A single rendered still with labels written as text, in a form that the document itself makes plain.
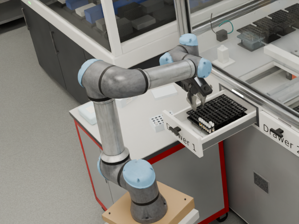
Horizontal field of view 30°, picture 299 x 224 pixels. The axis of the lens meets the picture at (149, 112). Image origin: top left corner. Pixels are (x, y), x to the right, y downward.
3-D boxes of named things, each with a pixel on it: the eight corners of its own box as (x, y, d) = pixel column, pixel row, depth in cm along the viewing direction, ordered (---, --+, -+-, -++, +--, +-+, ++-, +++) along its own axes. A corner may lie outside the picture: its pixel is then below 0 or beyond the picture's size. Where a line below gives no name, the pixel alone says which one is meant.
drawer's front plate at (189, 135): (200, 158, 246) (197, 138, 240) (164, 129, 268) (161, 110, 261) (203, 156, 247) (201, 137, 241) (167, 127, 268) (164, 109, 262)
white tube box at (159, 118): (155, 132, 276) (154, 126, 274) (149, 124, 283) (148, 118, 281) (178, 124, 279) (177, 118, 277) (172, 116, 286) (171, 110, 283)
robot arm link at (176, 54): (175, 60, 220) (194, 48, 226) (155, 54, 228) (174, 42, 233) (179, 77, 225) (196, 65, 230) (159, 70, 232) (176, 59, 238)
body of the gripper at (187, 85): (195, 83, 253) (192, 60, 246) (206, 90, 247) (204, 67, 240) (181, 90, 250) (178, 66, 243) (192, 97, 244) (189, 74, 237)
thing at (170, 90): (155, 100, 300) (155, 98, 299) (151, 92, 307) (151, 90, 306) (177, 94, 301) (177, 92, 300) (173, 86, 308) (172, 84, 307)
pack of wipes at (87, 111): (107, 118, 293) (106, 111, 290) (92, 126, 289) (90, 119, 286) (94, 106, 303) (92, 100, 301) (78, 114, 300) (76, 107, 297)
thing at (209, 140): (200, 152, 247) (199, 141, 244) (169, 126, 266) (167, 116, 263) (269, 115, 262) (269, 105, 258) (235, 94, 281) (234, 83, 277)
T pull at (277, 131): (281, 138, 237) (281, 136, 236) (269, 130, 242) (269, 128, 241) (287, 135, 238) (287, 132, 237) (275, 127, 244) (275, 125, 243)
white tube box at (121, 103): (121, 108, 298) (119, 100, 295) (110, 104, 303) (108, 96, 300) (138, 97, 305) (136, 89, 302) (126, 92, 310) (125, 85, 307)
